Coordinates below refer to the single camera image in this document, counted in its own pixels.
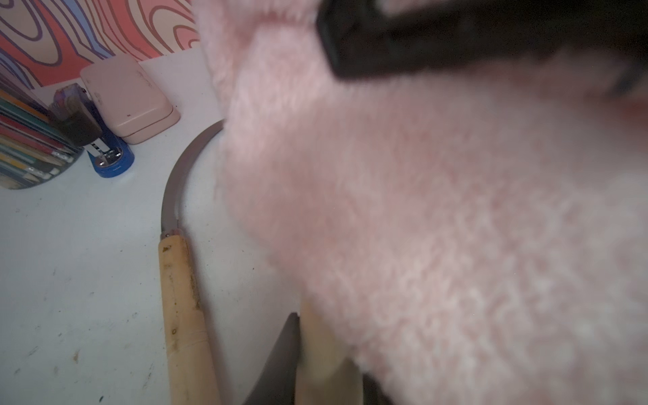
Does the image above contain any wooden handled sickle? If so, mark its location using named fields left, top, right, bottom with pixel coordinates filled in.
left=295, top=298, right=364, bottom=404
left=158, top=121, right=224, bottom=404

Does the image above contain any pink terry rag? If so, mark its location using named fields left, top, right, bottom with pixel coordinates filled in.
left=193, top=1, right=647, bottom=404

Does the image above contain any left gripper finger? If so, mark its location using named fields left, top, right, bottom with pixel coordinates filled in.
left=244, top=312, right=301, bottom=405

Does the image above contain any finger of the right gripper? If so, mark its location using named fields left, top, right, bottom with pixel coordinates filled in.
left=316, top=1, right=647, bottom=79

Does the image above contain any pink eraser block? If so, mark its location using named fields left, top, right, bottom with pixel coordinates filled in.
left=80, top=54, right=181, bottom=144

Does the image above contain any pencil cup on table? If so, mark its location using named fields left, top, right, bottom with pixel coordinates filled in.
left=1, top=67, right=84, bottom=190

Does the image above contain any blue black stapler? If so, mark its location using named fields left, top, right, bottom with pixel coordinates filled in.
left=48, top=84, right=135, bottom=178

